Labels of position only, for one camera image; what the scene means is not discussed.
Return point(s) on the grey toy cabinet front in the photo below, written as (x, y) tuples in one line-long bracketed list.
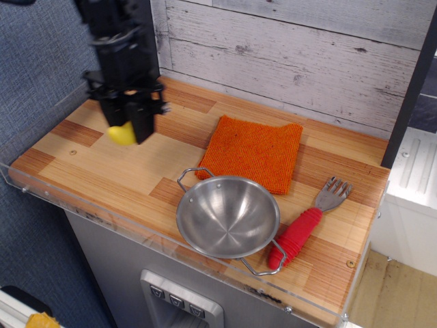
[(117, 262)]

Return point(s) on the small steel bowl with handles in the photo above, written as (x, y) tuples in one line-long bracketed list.
[(230, 217)]

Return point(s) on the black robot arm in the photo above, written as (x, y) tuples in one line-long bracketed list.
[(111, 19)]

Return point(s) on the red handled toy fork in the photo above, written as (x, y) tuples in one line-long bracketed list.
[(292, 240)]

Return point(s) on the yellow toy banana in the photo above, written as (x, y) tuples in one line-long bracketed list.
[(122, 135)]

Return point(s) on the orange woven cloth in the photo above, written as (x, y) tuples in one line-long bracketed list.
[(262, 153)]

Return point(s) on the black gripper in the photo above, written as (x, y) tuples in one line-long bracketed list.
[(123, 83)]

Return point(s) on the black and yellow object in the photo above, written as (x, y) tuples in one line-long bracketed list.
[(20, 309)]

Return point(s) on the silver button dispenser panel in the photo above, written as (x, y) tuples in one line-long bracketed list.
[(173, 305)]

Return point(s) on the clear acrylic table guard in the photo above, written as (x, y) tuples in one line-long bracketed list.
[(136, 189)]

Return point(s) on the dark right upright post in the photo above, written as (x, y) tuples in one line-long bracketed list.
[(414, 88)]

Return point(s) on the white ribbed side counter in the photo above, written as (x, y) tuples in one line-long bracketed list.
[(405, 226)]

